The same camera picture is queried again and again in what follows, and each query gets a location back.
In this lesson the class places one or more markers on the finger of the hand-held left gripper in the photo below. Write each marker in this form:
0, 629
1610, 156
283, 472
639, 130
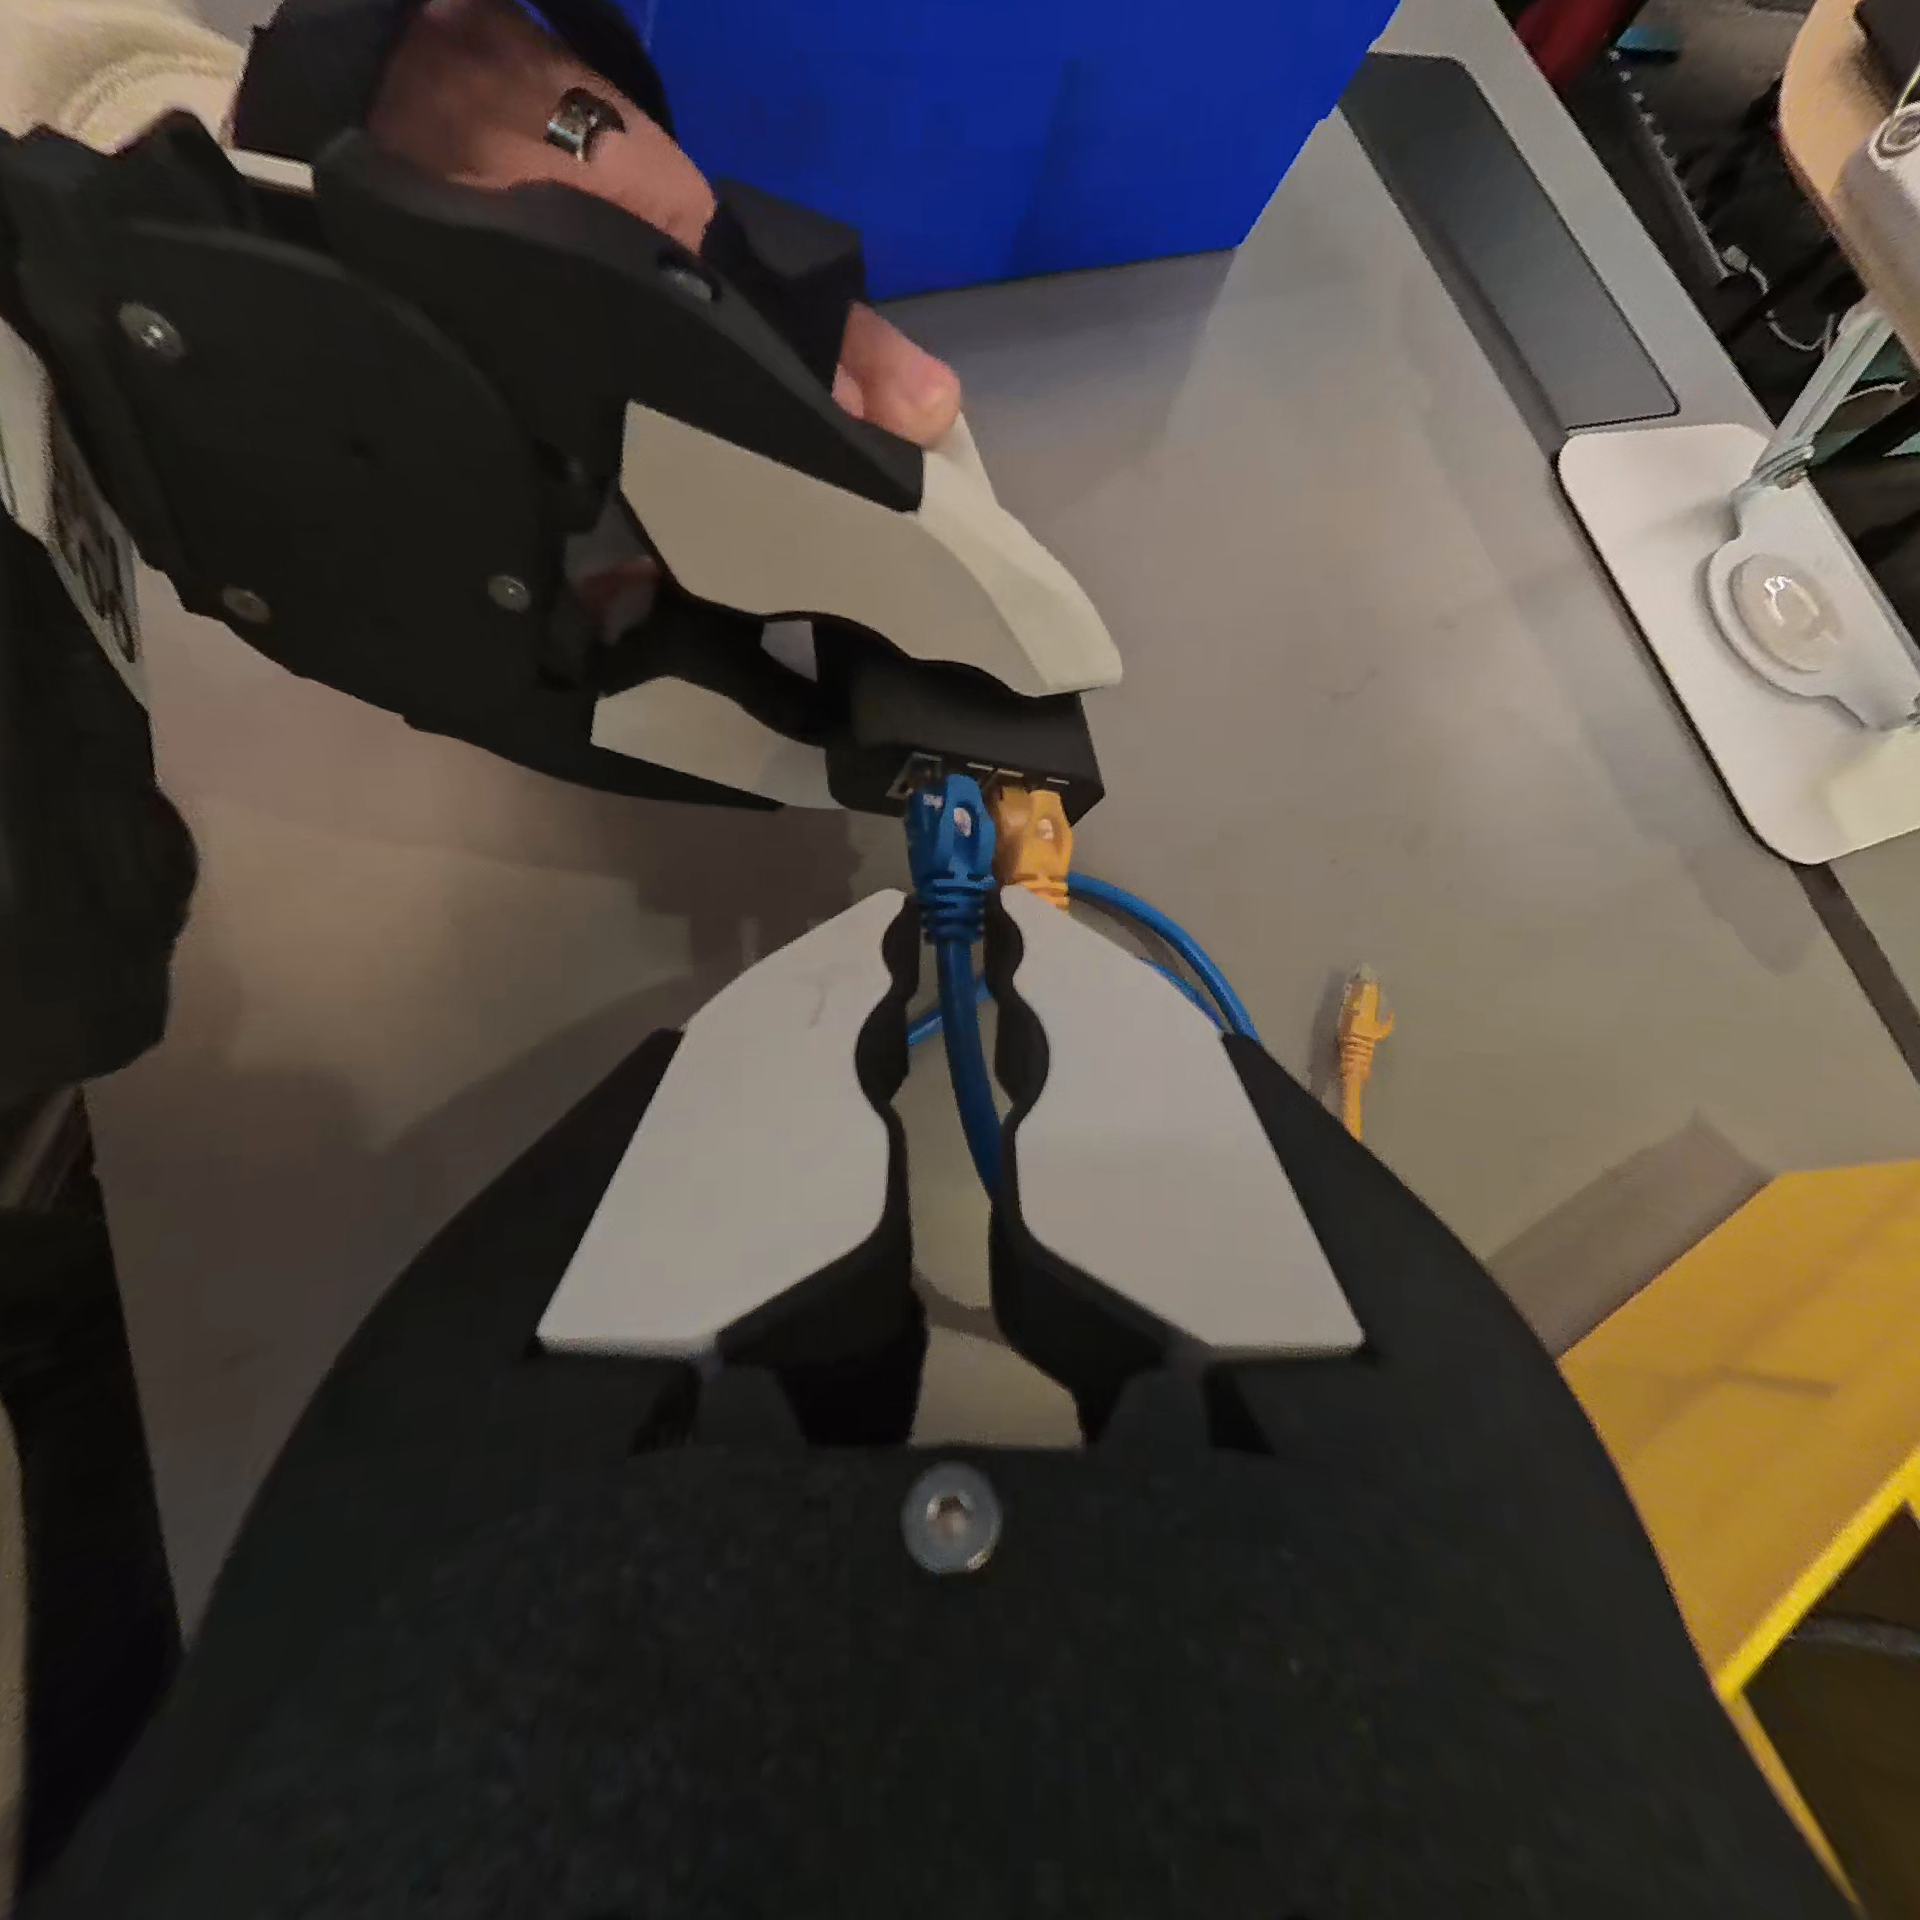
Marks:
707, 744
901, 571

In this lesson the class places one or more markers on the black ethernet port adapter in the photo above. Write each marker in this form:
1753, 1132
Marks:
991, 744

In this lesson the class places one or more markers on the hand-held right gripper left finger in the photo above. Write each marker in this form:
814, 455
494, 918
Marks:
722, 1202

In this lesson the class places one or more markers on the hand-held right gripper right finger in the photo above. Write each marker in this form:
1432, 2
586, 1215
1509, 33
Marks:
1202, 1202

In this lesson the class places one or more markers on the person's left hand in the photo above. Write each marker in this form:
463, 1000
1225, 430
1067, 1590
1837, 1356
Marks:
526, 107

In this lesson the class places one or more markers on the yellow plastic bin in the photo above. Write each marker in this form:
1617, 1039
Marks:
1772, 1409

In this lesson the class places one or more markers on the person's left forearm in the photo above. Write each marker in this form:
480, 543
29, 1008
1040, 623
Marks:
109, 62

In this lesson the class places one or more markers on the blue plastic bin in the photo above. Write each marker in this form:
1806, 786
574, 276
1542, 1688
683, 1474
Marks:
1020, 120

